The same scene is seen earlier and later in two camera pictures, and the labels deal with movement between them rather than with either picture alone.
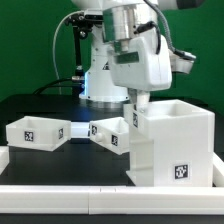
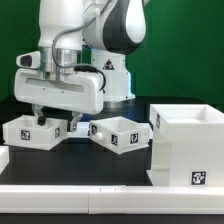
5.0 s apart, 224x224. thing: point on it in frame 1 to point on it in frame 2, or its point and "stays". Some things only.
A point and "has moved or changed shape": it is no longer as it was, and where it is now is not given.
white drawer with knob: x=37 y=133 stays
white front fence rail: x=112 y=200 stays
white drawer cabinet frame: x=171 y=145 has moved or changed shape
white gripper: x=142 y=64 to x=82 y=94
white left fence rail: x=4 y=158 stays
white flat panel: x=80 y=130 stays
